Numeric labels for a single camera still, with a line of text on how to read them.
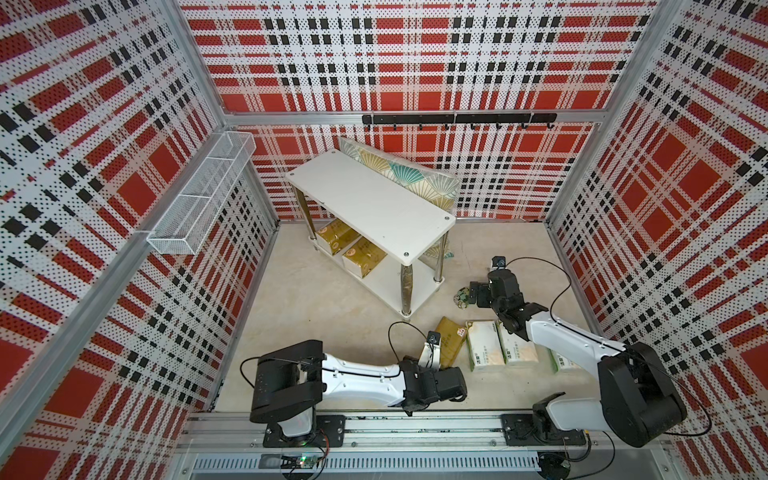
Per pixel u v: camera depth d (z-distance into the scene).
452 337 0.83
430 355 0.69
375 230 0.73
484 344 0.83
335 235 0.99
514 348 0.82
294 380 0.48
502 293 0.68
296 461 0.69
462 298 0.96
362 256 0.93
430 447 0.73
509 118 0.89
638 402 0.42
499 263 0.78
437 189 0.81
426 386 0.59
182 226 0.69
